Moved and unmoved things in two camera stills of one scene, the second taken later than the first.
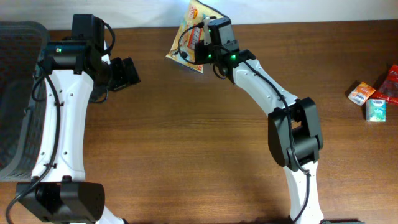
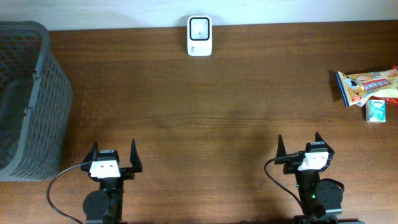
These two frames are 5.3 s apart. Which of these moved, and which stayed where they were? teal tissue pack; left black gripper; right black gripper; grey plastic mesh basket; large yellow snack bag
Moved: large yellow snack bag; left black gripper; right black gripper
Stayed: teal tissue pack; grey plastic mesh basket
